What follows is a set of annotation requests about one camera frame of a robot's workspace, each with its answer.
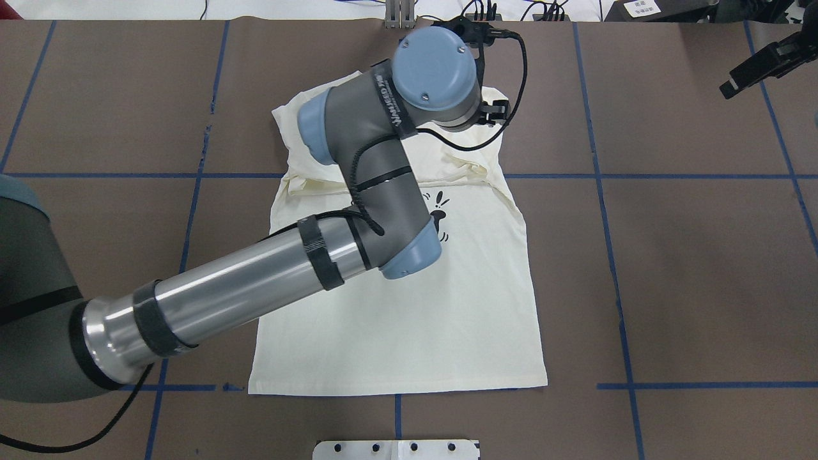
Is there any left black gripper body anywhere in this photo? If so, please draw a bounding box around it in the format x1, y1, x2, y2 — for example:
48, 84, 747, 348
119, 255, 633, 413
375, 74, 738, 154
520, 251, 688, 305
470, 99, 512, 127

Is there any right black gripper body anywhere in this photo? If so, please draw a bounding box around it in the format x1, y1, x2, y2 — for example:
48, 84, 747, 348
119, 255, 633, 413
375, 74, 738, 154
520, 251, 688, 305
769, 29, 817, 78

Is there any cream long-sleeve cat shirt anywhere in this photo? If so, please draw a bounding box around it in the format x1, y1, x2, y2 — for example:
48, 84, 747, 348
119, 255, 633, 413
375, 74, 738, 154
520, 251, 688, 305
248, 126, 548, 397

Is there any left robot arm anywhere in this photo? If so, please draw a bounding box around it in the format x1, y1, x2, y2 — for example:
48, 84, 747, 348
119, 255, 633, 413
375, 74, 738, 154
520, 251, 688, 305
1, 18, 520, 404

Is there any black power adapter box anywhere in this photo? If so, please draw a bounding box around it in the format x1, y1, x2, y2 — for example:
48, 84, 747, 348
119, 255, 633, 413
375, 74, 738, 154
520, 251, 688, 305
603, 1, 719, 23

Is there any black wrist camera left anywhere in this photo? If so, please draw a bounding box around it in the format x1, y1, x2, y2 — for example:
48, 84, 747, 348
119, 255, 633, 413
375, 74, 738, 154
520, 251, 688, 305
432, 17, 514, 49

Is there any aluminium frame post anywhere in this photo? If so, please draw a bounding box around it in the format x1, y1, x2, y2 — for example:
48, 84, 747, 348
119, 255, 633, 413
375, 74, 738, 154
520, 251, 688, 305
383, 0, 417, 29

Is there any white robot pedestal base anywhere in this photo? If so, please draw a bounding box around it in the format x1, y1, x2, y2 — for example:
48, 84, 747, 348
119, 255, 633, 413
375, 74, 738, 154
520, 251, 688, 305
312, 439, 481, 459

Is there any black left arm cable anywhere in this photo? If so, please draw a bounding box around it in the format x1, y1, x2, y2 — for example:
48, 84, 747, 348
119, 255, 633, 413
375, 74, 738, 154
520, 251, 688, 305
0, 29, 529, 454

